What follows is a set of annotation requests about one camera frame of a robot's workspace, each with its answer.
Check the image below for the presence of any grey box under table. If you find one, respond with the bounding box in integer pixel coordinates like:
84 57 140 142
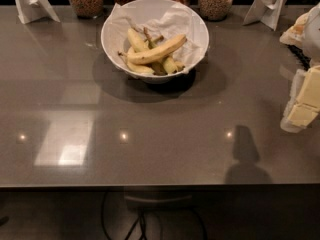
124 186 193 210

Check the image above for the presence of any left white folded stand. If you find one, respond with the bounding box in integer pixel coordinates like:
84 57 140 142
15 0 60 24

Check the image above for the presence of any right glass jar of grains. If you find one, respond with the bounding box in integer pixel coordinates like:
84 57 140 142
198 0 233 21

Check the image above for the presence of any right white folded stand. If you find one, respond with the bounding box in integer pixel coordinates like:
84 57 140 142
243 0 287 31

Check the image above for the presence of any greenish banana in middle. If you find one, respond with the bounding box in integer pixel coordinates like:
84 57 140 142
143 27 184 75

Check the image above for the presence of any white bowl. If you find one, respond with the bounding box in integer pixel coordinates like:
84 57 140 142
100 0 211 85

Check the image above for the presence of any yellow banana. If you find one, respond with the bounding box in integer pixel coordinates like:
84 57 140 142
118 47 154 74
127 28 149 52
127 34 187 65

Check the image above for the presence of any white paper towel liner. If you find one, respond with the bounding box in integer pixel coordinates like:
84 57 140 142
107 2 210 75

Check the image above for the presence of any white folded stand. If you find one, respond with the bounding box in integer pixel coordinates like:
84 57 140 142
15 0 60 24
243 0 287 31

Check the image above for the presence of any upright yellow banana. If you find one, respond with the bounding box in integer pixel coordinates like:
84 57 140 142
127 28 149 52

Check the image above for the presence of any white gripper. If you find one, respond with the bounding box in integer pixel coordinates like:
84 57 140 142
279 3 320 133

